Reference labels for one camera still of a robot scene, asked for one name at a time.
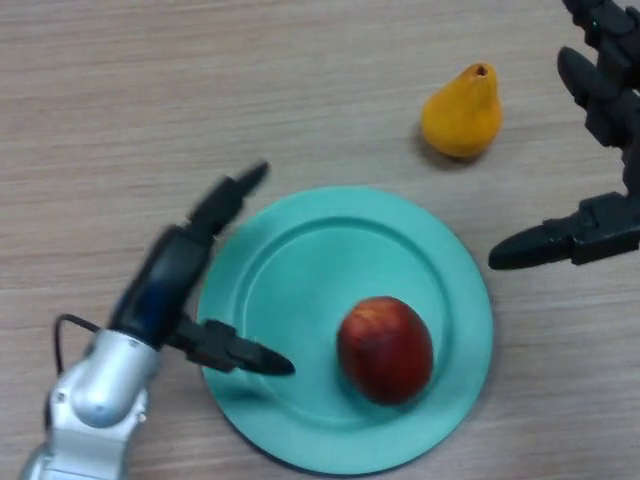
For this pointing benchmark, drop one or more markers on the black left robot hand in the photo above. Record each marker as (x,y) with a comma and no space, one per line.
(160,290)

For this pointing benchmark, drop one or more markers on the teal green round plate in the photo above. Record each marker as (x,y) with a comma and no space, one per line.
(300,280)

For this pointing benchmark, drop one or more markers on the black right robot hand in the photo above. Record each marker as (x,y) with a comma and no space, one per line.
(610,230)

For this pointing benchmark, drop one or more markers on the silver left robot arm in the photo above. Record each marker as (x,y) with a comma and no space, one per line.
(100,395)

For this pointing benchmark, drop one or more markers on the red apple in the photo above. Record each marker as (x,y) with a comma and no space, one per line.
(385,350)

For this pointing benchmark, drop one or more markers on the yellow orange pear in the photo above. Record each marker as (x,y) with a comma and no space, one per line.
(462,117)

